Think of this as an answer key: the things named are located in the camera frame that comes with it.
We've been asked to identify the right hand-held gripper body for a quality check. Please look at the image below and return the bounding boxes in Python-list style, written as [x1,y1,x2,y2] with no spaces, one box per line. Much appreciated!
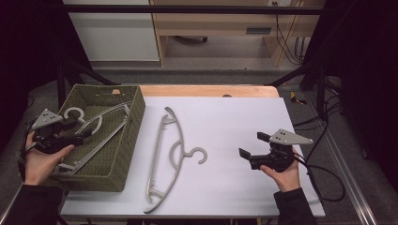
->
[249,128,314,173]

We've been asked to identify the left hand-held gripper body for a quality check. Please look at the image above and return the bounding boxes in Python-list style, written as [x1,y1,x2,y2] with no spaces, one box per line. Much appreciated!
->
[31,108,78,155]

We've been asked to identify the grey plastic clothes hanger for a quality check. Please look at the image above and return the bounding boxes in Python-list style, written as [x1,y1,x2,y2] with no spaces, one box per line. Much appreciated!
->
[54,105,131,176]
[143,106,208,215]
[54,103,131,175]

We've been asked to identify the green woven basket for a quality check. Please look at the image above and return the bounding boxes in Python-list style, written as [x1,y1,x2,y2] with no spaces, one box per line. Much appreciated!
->
[51,83,146,193]

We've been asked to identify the person's right hand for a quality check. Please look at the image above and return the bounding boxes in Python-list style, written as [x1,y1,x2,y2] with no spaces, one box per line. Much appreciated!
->
[259,147,302,193]

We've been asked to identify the person's left hand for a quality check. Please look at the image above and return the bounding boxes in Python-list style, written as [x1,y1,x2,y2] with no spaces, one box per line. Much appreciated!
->
[23,131,76,188]

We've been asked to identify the yellow black tape piece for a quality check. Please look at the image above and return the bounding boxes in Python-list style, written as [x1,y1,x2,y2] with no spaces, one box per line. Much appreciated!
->
[289,91,308,106]

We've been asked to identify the black metal stand leg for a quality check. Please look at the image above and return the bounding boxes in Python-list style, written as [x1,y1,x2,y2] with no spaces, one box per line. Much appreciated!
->
[268,60,329,121]
[56,57,121,109]

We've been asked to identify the black curtain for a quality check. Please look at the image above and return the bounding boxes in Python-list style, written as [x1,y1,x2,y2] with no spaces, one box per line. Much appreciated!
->
[0,0,92,151]
[308,0,398,182]

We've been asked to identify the white cabinet panel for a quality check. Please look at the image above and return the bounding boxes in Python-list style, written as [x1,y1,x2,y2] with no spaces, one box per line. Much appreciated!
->
[61,0,161,62]

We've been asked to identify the wooden cabinet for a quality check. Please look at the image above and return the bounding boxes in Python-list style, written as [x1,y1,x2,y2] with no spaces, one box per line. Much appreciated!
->
[149,0,324,68]

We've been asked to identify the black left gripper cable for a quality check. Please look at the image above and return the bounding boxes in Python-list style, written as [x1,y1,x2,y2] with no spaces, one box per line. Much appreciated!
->
[16,120,37,182]

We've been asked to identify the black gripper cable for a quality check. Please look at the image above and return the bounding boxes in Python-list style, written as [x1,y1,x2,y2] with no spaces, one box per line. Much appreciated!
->
[294,153,347,203]
[16,120,37,182]

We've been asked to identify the black floor cables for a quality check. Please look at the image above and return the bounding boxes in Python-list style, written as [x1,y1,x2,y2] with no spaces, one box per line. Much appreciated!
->
[292,76,344,163]

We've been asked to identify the aluminium floor rail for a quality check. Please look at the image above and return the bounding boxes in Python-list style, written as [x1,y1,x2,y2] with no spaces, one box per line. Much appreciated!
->
[304,92,379,225]

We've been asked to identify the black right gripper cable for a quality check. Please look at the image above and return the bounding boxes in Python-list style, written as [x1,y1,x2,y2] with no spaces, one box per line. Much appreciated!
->
[294,153,347,203]

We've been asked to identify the black hanging cables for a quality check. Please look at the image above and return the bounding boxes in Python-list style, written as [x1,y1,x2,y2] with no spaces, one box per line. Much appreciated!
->
[271,1,312,66]

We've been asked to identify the grey drawer handle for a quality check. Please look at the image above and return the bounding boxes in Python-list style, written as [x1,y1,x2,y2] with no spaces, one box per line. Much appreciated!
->
[245,27,273,35]

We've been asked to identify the black horizontal frame bar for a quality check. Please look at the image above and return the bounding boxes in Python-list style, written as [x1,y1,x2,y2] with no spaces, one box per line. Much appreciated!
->
[61,4,324,16]

